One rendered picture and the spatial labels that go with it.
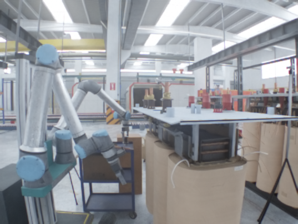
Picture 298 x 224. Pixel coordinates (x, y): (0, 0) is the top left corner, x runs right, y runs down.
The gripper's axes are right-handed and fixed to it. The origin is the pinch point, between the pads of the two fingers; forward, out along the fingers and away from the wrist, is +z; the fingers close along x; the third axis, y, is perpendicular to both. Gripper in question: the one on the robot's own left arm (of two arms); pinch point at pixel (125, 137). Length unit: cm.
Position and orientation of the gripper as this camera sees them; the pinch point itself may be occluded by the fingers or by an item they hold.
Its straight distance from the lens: 242.5
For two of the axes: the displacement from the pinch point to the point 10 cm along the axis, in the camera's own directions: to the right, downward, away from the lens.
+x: -3.0, 0.5, -9.5
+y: -9.6, -0.2, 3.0
